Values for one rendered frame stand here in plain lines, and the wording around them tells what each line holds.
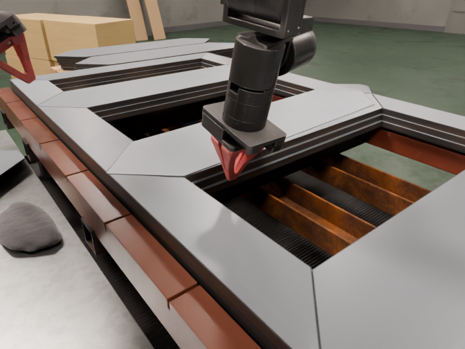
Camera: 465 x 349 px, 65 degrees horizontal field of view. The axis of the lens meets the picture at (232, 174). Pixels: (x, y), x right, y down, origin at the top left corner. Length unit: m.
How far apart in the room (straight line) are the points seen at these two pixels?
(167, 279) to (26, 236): 0.41
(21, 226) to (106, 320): 0.30
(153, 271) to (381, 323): 0.25
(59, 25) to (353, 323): 3.34
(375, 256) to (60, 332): 0.45
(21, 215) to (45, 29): 2.91
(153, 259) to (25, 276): 0.32
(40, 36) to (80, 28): 0.51
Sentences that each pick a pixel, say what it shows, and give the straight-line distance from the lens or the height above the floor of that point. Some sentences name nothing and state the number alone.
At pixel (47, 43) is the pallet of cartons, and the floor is 0.62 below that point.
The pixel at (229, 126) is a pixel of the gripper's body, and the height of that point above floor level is 0.97.
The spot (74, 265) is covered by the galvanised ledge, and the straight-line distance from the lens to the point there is 0.73.
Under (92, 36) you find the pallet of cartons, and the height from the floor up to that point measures 0.73.
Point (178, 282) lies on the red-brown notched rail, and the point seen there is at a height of 0.83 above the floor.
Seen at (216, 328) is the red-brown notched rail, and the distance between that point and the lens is 0.40.
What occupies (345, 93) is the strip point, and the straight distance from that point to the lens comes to 1.06.
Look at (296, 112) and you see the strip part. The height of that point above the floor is 0.86.
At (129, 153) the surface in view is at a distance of 0.68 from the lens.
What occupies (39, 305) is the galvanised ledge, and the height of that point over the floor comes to 0.68.
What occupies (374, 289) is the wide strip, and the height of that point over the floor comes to 0.86.
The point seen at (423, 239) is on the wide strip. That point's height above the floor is 0.86.
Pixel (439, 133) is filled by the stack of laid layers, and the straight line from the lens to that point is 0.91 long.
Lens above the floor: 1.14
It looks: 28 degrees down
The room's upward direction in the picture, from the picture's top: straight up
